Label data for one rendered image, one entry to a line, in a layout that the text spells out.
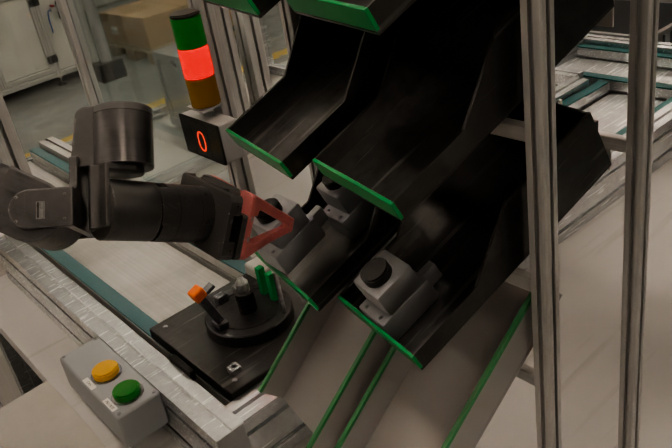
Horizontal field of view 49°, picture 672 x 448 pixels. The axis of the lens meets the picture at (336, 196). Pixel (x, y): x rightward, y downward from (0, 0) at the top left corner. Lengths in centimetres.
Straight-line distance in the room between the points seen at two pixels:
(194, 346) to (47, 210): 54
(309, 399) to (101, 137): 44
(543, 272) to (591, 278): 69
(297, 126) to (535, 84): 27
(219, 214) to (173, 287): 73
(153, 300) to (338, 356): 56
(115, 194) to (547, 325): 42
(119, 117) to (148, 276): 82
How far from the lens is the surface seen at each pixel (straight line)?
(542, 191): 67
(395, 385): 89
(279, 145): 78
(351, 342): 94
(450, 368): 85
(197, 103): 125
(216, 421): 107
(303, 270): 86
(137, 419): 114
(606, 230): 154
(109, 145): 71
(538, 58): 63
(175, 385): 115
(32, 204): 70
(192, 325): 123
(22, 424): 136
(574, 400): 116
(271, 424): 108
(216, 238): 73
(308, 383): 98
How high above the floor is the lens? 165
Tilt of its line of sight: 27 degrees down
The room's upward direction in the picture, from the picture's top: 10 degrees counter-clockwise
